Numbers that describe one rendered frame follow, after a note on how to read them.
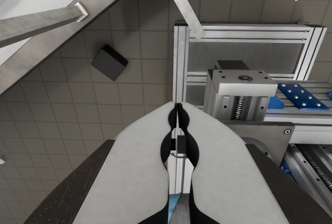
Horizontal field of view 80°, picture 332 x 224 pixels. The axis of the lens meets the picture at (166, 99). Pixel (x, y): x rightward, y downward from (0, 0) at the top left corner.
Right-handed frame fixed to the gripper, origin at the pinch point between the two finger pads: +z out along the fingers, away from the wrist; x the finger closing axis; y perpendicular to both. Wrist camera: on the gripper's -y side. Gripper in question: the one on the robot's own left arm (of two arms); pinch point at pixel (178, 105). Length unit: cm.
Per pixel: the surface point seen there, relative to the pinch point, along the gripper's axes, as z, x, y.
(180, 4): 49.3, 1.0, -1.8
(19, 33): 27.7, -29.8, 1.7
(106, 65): 120, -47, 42
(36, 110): 132, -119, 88
